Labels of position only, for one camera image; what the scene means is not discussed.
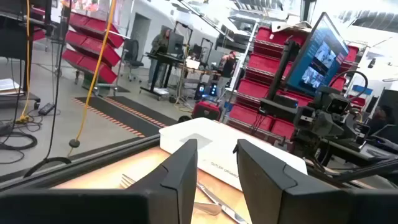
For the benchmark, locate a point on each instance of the computer monitor blue screen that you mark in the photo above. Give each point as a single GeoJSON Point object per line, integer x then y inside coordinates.
{"type": "Point", "coordinates": [314, 56]}

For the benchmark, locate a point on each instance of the white cutlery organizer tray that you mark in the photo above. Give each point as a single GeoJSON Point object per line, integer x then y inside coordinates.
{"type": "Point", "coordinates": [217, 149]}

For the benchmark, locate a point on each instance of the person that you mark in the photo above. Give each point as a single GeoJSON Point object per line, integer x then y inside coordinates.
{"type": "Point", "coordinates": [159, 43]}
{"type": "Point", "coordinates": [228, 67]}

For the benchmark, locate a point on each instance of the black desk monitor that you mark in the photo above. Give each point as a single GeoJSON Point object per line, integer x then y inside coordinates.
{"type": "Point", "coordinates": [175, 43]}

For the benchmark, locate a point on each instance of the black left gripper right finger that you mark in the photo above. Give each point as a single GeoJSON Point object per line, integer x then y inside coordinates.
{"type": "Point", "coordinates": [264, 186]}

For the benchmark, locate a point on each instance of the black standing desk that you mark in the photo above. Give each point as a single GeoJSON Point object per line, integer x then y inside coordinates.
{"type": "Point", "coordinates": [164, 57]}

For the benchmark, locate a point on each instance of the black computer tower blue light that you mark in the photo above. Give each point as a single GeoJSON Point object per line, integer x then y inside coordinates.
{"type": "Point", "coordinates": [200, 91]}
{"type": "Point", "coordinates": [213, 89]}

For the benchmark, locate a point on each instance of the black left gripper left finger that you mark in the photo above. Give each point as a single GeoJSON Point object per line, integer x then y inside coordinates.
{"type": "Point", "coordinates": [180, 174]}

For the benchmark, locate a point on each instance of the black wheeled cart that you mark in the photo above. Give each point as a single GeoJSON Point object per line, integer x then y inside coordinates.
{"type": "Point", "coordinates": [18, 99]}

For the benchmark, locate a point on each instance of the red bin shelf rack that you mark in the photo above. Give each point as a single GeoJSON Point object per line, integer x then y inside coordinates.
{"type": "Point", "coordinates": [93, 46]}
{"type": "Point", "coordinates": [255, 90]}

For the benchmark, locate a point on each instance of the silver fork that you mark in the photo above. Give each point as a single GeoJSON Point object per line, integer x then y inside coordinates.
{"type": "Point", "coordinates": [126, 182]}

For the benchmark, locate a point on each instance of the black mat orange striped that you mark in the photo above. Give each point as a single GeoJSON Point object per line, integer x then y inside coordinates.
{"type": "Point", "coordinates": [130, 115]}

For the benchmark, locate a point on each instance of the black office chair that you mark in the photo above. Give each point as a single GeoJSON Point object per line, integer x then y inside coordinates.
{"type": "Point", "coordinates": [132, 51]}

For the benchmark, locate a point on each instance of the white paper stack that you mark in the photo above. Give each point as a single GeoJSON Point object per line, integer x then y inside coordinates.
{"type": "Point", "coordinates": [9, 84]}

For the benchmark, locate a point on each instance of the black power adapter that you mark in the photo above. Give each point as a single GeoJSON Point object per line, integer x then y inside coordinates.
{"type": "Point", "coordinates": [46, 109]}

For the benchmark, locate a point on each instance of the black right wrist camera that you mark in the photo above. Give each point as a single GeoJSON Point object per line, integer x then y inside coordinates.
{"type": "Point", "coordinates": [338, 104]}

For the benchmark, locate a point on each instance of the black cabinet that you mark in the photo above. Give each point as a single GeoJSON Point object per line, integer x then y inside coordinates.
{"type": "Point", "coordinates": [12, 37]}

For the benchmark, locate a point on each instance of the red portable equipment box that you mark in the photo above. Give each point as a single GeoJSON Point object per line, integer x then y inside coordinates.
{"type": "Point", "coordinates": [206, 110]}

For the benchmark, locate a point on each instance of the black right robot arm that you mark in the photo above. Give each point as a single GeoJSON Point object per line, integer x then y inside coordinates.
{"type": "Point", "coordinates": [357, 133]}

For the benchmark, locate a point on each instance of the black monitor stand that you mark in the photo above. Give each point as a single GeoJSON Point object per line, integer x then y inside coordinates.
{"type": "Point", "coordinates": [281, 71]}

